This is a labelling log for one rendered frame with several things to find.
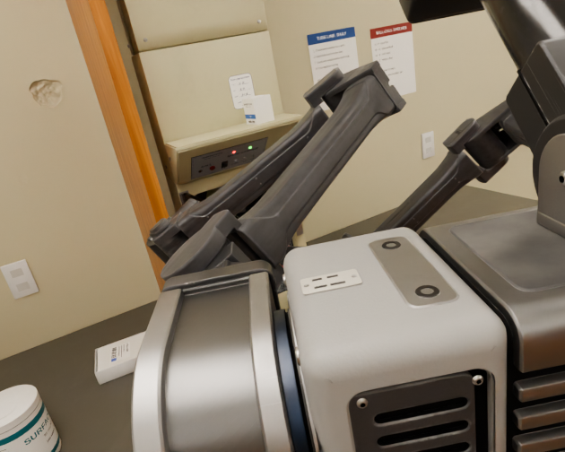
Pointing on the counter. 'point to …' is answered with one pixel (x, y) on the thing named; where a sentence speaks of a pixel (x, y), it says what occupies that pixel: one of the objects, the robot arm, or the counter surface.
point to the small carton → (258, 109)
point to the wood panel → (120, 116)
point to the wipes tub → (17, 422)
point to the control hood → (187, 147)
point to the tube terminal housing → (204, 99)
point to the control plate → (227, 158)
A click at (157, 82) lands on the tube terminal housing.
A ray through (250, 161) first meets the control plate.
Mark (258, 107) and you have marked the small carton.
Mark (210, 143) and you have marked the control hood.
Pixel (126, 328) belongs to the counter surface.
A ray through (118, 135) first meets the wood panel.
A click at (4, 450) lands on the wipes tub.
